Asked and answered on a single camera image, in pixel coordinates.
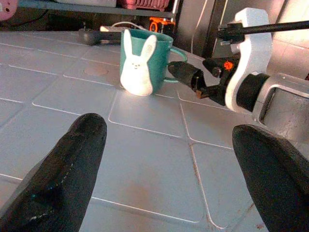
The dark grey flat device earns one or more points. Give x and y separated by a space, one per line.
96 37

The grey shelf board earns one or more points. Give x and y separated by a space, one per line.
96 9

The pink round object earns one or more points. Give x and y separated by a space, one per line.
7 8

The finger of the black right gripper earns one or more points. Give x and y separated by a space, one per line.
212 66
183 72

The orange and black device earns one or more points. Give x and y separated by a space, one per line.
160 24

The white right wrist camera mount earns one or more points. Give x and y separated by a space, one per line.
253 48

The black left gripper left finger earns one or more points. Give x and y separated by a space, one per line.
62 174

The maroon basket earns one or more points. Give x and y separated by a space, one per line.
144 4

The teal mug with white bunny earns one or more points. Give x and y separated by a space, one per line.
159 65

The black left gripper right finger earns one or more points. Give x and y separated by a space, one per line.
277 178

